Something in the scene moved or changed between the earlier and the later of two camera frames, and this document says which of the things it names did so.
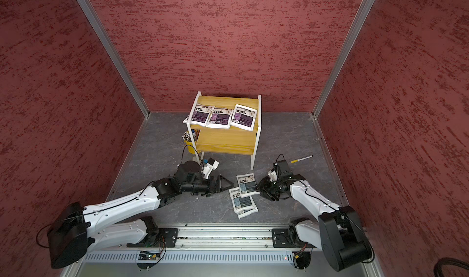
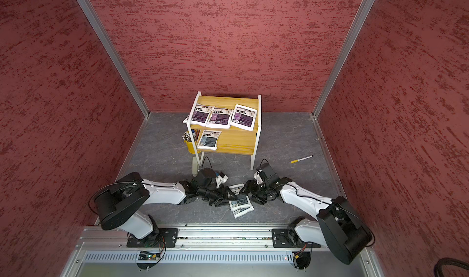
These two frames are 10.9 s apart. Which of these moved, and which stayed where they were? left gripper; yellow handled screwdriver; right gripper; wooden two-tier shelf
Moved: right gripper; left gripper
Stayed: yellow handled screwdriver; wooden two-tier shelf
